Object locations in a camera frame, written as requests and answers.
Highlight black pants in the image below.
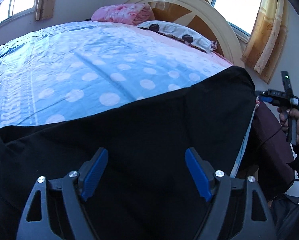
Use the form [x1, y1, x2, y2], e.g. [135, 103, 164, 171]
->
[0, 66, 255, 239]

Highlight person right hand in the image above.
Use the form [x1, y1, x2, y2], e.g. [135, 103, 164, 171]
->
[277, 107, 299, 145]

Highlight yellow curtain beside headboard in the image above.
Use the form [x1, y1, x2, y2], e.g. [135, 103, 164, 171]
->
[242, 0, 289, 83]

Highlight person dark jacket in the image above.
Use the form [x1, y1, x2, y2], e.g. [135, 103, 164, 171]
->
[269, 128, 299, 240]

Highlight side window by headboard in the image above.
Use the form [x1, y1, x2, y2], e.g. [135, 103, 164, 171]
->
[211, 0, 261, 36]

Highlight blue pink polka-dot bedsheet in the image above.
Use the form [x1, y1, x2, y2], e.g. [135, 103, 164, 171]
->
[0, 21, 230, 128]

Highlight grey patterned pillow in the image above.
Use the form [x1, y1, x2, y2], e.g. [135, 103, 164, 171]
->
[137, 20, 218, 54]

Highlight cream wooden headboard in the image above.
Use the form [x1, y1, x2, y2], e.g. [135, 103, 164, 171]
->
[127, 0, 245, 67]

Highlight folded pink floral blanket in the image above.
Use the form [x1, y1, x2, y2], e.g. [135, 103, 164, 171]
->
[91, 3, 155, 25]

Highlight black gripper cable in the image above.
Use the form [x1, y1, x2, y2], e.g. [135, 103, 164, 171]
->
[260, 109, 290, 145]

